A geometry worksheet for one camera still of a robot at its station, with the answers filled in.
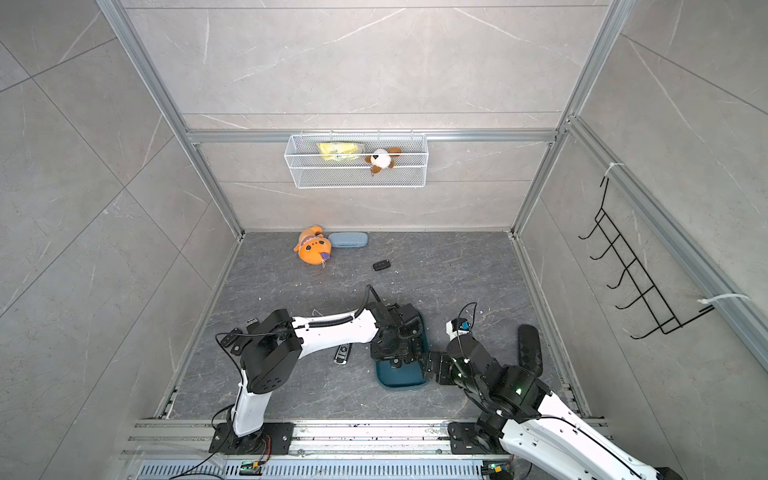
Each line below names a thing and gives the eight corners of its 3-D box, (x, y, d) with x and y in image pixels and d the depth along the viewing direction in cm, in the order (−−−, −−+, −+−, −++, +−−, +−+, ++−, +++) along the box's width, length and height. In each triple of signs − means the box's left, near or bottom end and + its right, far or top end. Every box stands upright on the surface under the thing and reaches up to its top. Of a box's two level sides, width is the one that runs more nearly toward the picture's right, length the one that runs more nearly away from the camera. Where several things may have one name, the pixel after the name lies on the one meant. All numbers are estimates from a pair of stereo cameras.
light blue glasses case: (328, 248, 116) (327, 242, 113) (330, 238, 120) (329, 232, 117) (368, 248, 116) (367, 242, 113) (368, 238, 120) (368, 232, 117)
